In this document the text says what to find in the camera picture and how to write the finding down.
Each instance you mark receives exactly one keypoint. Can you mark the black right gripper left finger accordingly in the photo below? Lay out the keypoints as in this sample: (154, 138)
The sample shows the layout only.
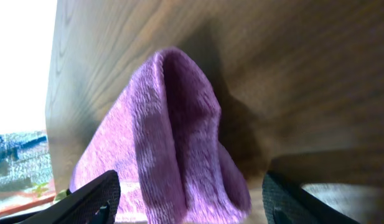
(94, 203)

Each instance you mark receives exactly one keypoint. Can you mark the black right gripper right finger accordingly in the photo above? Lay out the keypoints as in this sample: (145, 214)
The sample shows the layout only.
(284, 201)

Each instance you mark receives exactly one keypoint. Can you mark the purple microfiber cloth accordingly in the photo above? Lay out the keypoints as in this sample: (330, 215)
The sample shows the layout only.
(161, 137)

